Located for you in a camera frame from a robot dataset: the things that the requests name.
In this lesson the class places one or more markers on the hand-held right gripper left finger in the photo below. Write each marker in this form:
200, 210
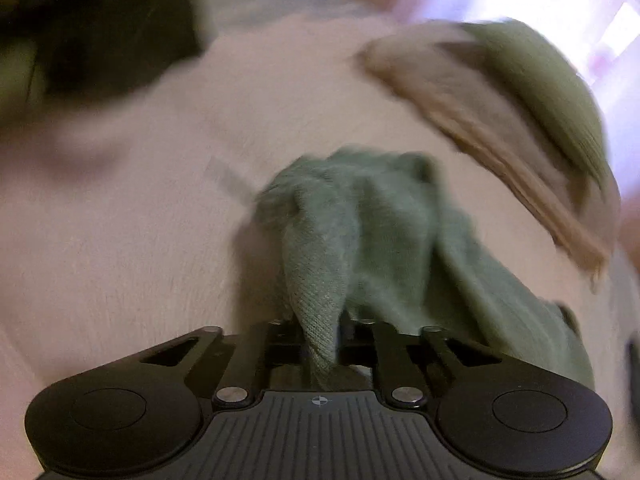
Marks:
276, 336

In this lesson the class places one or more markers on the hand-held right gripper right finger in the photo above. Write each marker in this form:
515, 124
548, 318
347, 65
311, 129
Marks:
372, 336

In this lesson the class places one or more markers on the green knit pants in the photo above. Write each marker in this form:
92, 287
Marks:
360, 240

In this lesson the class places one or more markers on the tan folded cloth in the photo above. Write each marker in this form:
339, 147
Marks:
480, 140

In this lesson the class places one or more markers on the olive green folded cloth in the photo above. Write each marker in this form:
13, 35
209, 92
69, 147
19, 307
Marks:
545, 95

